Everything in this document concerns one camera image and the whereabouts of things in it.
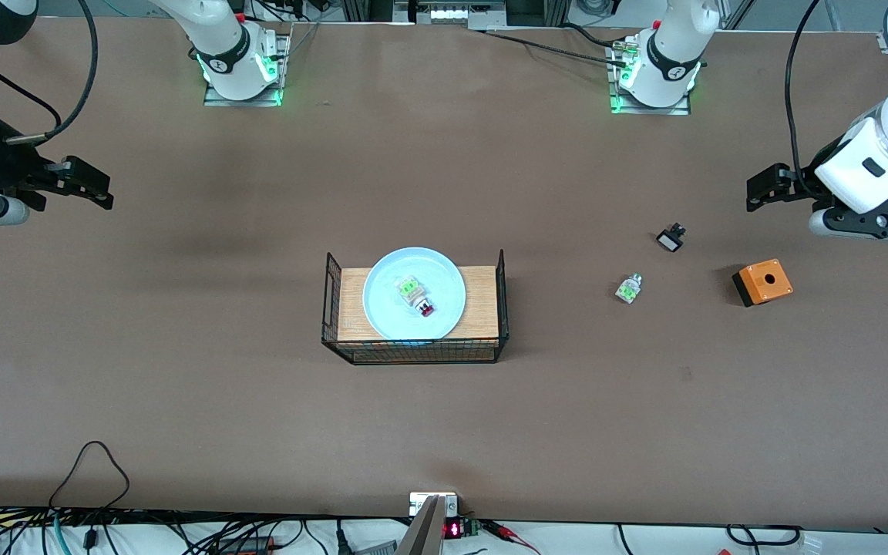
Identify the light blue plate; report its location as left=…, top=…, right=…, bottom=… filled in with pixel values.
left=362, top=247, right=466, bottom=342

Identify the red push button switch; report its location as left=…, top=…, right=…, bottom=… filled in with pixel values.
left=396, top=274, right=436, bottom=318

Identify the wooden board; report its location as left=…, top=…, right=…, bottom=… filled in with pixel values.
left=336, top=266, right=500, bottom=341

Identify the black adapter with orange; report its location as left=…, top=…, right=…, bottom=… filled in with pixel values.
left=219, top=535, right=274, bottom=555

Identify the grey metal bar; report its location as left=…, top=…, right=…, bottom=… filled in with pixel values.
left=396, top=495, right=445, bottom=555

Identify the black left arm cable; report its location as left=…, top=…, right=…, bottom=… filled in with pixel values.
left=785, top=0, right=822, bottom=193

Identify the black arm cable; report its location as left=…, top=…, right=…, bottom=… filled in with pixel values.
left=0, top=0, right=99, bottom=147
left=785, top=0, right=822, bottom=193

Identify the orange button enclosure box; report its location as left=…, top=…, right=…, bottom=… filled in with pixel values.
left=732, top=259, right=794, bottom=308

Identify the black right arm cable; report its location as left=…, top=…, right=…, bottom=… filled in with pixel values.
left=0, top=0, right=99, bottom=147

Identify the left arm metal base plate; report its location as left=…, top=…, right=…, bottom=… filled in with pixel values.
left=608, top=35, right=693, bottom=116

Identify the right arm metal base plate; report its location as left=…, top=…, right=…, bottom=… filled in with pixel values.
left=203, top=31, right=292, bottom=107

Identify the short black table cable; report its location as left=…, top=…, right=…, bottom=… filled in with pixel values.
left=562, top=22, right=619, bottom=49

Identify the black looped cable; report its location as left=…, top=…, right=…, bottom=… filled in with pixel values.
left=49, top=441, right=130, bottom=510

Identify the long black table cable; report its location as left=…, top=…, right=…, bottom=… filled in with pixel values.
left=475, top=29, right=634, bottom=69

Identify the black flat loop cable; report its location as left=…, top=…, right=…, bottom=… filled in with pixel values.
left=725, top=524, right=804, bottom=547

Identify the black wire basket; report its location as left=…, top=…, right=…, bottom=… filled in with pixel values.
left=321, top=249, right=510, bottom=366

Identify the red clip lead cable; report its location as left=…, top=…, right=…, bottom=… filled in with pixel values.
left=481, top=520, right=543, bottom=555

